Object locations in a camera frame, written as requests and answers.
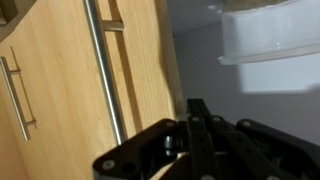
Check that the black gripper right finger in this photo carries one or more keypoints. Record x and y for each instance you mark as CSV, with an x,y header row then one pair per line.
x,y
266,153

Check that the wooden cabinet door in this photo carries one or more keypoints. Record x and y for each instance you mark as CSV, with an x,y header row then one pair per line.
x,y
66,100

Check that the translucent plastic food container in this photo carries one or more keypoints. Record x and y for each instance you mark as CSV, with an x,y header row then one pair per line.
x,y
266,33

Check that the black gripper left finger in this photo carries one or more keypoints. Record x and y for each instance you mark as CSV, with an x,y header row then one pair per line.
x,y
196,150

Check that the wall cabinet body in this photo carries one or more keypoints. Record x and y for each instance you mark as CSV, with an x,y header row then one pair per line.
x,y
206,83

